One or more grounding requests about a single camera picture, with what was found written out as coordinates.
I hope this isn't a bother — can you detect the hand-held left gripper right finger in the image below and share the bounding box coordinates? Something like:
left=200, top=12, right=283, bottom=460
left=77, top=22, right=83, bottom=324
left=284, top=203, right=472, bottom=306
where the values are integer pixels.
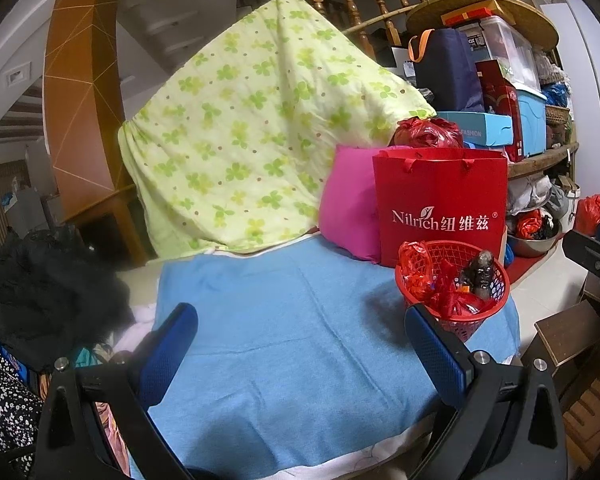
left=404, top=302, right=570, bottom=480

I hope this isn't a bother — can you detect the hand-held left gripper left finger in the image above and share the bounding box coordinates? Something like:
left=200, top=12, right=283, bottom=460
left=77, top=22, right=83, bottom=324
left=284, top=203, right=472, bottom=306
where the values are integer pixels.
left=34, top=302, right=199, bottom=480

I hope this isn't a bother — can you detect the red plastic basket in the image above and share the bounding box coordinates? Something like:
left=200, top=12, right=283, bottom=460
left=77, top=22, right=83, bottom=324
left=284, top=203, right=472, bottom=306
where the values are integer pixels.
left=395, top=240, right=511, bottom=343

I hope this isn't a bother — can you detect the red mesh bag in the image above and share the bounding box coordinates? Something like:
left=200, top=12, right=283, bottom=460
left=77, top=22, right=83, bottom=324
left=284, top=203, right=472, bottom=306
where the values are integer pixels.
left=430, top=260, right=501, bottom=318

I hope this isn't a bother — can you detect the dark plastic bag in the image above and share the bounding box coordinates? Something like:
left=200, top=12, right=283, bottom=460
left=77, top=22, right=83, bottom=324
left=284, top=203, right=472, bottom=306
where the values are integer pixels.
left=460, top=251, right=496, bottom=301

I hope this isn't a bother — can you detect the large red plastic bag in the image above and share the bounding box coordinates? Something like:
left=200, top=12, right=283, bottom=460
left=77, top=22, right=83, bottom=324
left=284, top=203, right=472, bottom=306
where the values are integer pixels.
left=572, top=194, right=600, bottom=236

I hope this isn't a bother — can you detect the white bed sheet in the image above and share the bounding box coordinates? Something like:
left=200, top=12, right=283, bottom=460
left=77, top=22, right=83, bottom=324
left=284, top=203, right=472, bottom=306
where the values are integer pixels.
left=112, top=302, right=158, bottom=351

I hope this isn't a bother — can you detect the metal bowl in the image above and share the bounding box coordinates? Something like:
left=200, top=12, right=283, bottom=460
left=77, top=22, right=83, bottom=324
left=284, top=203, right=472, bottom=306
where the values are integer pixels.
left=505, top=220, right=563, bottom=258

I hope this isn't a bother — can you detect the red plastic bag in bowl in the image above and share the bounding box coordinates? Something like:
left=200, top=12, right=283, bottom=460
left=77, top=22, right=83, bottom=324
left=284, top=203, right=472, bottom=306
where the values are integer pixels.
left=515, top=209, right=546, bottom=238

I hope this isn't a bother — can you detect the wooden stool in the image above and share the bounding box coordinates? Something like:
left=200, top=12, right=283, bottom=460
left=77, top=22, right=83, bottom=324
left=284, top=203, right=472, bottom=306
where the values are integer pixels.
left=534, top=300, right=600, bottom=443

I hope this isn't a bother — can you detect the round wooden table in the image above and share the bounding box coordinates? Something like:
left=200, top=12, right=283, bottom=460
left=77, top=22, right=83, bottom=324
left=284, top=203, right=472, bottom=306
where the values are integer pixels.
left=505, top=141, right=581, bottom=181

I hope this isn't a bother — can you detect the blue blanket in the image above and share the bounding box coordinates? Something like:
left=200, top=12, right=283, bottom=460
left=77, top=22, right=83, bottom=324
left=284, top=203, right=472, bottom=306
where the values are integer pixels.
left=130, top=232, right=521, bottom=473

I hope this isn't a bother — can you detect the pink striped cloth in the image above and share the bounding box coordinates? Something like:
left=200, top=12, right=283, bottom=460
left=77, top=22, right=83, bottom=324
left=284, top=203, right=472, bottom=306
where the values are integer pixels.
left=92, top=400, right=131, bottom=476

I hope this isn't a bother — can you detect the black clothes pile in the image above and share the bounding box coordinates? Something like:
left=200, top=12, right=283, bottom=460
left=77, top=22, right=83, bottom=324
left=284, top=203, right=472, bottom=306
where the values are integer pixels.
left=0, top=225, right=136, bottom=371

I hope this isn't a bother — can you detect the red paper bag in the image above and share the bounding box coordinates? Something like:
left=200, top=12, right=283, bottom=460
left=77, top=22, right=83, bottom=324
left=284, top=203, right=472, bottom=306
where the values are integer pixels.
left=371, top=147, right=510, bottom=268

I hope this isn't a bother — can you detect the teal cardboard box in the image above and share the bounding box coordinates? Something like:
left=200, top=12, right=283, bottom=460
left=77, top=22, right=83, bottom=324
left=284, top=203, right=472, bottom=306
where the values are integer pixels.
left=432, top=110, right=515, bottom=147

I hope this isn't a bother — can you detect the red gift box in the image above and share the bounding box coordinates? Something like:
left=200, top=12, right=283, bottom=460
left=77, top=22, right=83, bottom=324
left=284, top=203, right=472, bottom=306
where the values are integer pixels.
left=475, top=59, right=525, bottom=162

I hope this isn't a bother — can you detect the pink pillow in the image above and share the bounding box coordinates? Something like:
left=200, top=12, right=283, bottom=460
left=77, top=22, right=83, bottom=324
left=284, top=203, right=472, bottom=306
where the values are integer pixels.
left=318, top=144, right=396, bottom=263

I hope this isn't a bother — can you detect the black white floral cloth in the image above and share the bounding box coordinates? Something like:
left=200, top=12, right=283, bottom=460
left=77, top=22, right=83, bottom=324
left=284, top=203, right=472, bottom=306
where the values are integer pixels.
left=0, top=320, right=46, bottom=466

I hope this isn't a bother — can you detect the knotted red plastic bag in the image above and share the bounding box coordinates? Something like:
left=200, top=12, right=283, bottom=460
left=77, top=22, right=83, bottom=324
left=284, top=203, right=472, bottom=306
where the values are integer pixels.
left=390, top=116, right=463, bottom=150

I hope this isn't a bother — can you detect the clear storage box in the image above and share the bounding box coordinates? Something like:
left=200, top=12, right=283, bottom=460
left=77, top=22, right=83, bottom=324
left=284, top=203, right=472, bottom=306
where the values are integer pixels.
left=457, top=15, right=542, bottom=93

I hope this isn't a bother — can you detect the green floral quilt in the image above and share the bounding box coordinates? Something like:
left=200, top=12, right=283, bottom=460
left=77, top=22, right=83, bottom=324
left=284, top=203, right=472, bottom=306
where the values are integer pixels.
left=117, top=0, right=438, bottom=261

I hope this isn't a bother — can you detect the round woven tray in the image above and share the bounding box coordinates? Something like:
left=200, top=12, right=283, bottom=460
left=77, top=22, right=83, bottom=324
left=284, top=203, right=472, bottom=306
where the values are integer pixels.
left=405, top=0, right=558, bottom=51

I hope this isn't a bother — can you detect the orange wooden column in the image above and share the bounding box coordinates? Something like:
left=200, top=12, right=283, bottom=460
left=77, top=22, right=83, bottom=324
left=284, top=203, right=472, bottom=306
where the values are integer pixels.
left=42, top=0, right=151, bottom=268

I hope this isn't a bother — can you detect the flat red box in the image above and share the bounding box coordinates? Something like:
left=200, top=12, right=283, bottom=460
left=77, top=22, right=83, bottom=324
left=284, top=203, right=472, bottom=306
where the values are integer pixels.
left=440, top=1, right=496, bottom=28

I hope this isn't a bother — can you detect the navy bag with orange handles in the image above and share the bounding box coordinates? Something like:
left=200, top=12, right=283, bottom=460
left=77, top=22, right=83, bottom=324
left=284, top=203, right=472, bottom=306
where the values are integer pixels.
left=407, top=28, right=486, bottom=113

